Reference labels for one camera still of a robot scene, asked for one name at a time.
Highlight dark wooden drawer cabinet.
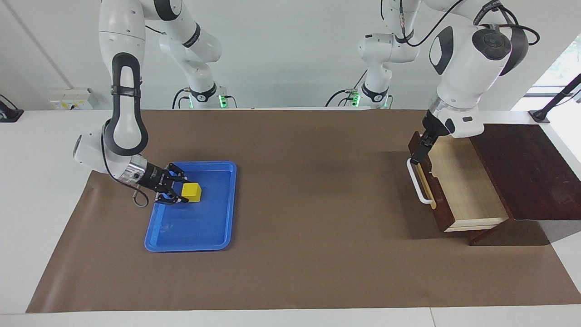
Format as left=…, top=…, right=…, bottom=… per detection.
left=468, top=124, right=581, bottom=247

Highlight brown table mat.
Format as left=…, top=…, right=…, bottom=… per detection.
left=26, top=109, right=581, bottom=314

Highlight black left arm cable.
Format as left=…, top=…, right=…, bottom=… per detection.
left=380, top=0, right=541, bottom=48

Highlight blue plastic tray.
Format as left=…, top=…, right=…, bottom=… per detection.
left=144, top=161, right=237, bottom=253

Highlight black right base cable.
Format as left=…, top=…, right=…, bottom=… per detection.
left=172, top=88, right=193, bottom=109

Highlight bright window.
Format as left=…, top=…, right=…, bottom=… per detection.
left=511, top=34, right=581, bottom=112

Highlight black base cable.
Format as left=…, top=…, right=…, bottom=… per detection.
left=325, top=68, right=368, bottom=108
left=172, top=88, right=193, bottom=109

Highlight yellow cube block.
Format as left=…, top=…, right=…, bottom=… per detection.
left=182, top=183, right=202, bottom=203

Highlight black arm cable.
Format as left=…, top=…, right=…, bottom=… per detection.
left=101, top=119, right=150, bottom=208
left=380, top=0, right=541, bottom=48

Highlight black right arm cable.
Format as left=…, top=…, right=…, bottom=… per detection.
left=101, top=119, right=150, bottom=208

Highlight black clamp stand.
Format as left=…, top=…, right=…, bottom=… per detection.
left=529, top=73, right=581, bottom=124

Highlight white wall socket box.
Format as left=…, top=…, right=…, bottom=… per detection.
left=49, top=88, right=94, bottom=111

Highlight black left base cable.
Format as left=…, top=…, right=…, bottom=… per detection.
left=325, top=68, right=368, bottom=108

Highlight black desk mount base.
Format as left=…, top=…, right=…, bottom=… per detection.
left=0, top=94, right=24, bottom=123

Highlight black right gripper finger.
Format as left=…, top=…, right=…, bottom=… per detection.
left=163, top=162, right=187, bottom=183
left=154, top=188, right=190, bottom=206

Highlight wooden drawer with white handle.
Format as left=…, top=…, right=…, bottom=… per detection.
left=406, top=131, right=510, bottom=233

